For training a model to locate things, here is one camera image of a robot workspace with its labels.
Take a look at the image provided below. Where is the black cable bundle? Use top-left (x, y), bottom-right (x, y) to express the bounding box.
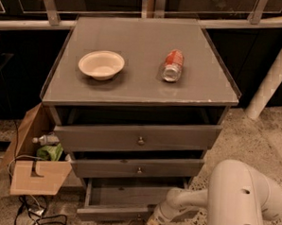
top-left (13, 194), bottom-right (75, 225)

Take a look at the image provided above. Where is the green plastic bag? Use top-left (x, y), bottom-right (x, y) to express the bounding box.
top-left (36, 144), bottom-right (63, 161)

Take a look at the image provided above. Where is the clear plastic bottle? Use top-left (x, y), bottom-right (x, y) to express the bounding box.
top-left (32, 134), bottom-right (59, 146)

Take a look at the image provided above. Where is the white diagonal post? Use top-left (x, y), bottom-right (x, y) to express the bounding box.
top-left (245, 49), bottom-right (282, 119)

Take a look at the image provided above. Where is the brown cardboard box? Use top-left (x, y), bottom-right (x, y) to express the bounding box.
top-left (0, 103), bottom-right (72, 196)

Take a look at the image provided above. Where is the grey top drawer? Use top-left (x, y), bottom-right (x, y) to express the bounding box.
top-left (55, 125), bottom-right (221, 152)

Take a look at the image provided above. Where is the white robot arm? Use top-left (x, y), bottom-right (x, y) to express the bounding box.
top-left (148, 160), bottom-right (282, 225)

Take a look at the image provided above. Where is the metal railing frame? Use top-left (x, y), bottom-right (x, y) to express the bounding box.
top-left (0, 0), bottom-right (282, 30)

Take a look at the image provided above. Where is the white paper bowl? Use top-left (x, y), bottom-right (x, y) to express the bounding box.
top-left (78, 51), bottom-right (125, 81)

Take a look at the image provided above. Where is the grey drawer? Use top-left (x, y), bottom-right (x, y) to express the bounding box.
top-left (77, 177), bottom-right (189, 222)
top-left (55, 125), bottom-right (221, 152)
top-left (71, 159), bottom-right (204, 178)

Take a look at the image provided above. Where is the red soda can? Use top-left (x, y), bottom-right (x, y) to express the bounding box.
top-left (161, 49), bottom-right (184, 83)

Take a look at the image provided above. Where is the grey bottom drawer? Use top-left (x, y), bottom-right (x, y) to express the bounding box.
top-left (77, 177), bottom-right (189, 222)

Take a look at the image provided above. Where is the grey middle drawer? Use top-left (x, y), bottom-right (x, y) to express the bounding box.
top-left (71, 159), bottom-right (204, 178)

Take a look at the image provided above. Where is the grey drawer cabinet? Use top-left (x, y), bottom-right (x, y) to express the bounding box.
top-left (35, 12), bottom-right (246, 190)

